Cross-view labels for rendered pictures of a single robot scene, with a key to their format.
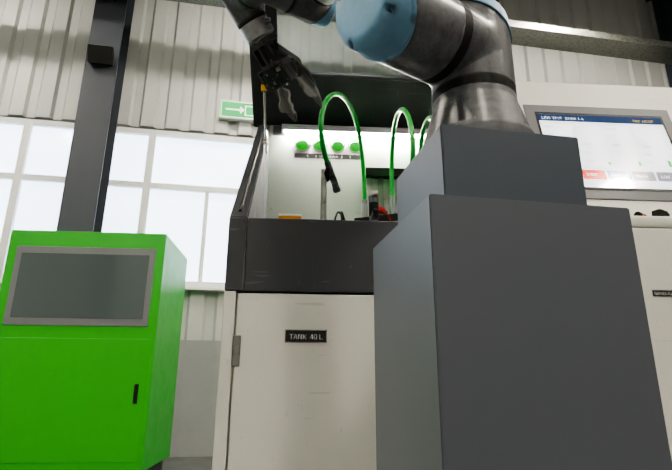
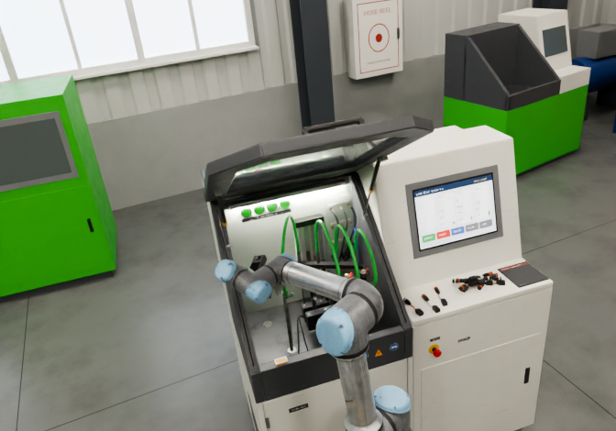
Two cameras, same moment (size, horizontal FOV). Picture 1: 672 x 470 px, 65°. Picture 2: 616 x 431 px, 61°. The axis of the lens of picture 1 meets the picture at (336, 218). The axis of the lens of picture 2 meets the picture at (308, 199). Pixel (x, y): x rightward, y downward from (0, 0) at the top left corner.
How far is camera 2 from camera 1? 190 cm
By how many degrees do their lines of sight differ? 45
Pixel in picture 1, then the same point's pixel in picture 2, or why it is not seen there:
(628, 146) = (467, 204)
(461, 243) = not seen: outside the picture
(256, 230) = (266, 376)
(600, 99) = (456, 165)
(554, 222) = not seen: outside the picture
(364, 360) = (325, 407)
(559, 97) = (430, 171)
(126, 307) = (53, 166)
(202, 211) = not seen: outside the picture
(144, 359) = (87, 201)
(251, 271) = (268, 392)
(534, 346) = not seen: outside the picture
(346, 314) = (316, 394)
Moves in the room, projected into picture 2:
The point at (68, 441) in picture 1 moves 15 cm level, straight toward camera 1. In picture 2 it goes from (52, 265) to (57, 272)
